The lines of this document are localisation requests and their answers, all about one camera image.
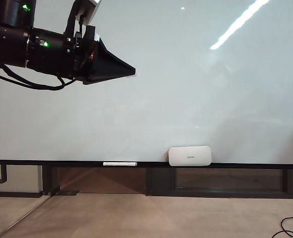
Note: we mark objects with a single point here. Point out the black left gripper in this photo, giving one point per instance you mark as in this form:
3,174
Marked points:
82,54

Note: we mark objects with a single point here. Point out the large white glass whiteboard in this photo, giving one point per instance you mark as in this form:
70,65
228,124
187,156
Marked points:
161,99

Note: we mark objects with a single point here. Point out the white whiteboard marker pen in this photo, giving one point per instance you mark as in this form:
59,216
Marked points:
119,163

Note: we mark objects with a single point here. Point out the white rounded whiteboard eraser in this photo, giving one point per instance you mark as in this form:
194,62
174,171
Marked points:
190,155

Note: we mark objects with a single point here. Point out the black whiteboard tray ledge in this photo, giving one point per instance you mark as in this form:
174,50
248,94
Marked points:
236,165

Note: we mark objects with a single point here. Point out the black flat floor plate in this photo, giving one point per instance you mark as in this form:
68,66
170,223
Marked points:
69,192

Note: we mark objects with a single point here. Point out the black floor baseboard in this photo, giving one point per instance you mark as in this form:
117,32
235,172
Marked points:
12,194

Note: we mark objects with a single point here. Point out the grey metal floor strip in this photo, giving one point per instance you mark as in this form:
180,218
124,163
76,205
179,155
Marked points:
24,215

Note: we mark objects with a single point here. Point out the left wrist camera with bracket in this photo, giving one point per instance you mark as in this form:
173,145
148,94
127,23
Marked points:
85,7

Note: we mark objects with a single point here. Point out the black lower support frame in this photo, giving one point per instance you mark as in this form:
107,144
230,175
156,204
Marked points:
160,181

